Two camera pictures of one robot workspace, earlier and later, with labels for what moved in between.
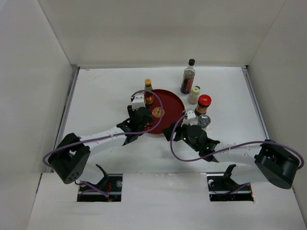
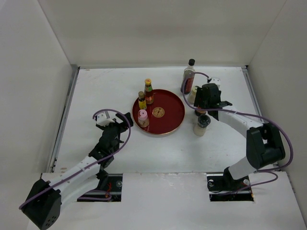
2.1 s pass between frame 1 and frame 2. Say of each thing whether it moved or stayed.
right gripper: moved
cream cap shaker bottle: stayed
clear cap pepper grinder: stayed
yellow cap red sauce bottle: stayed
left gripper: moved
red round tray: stayed
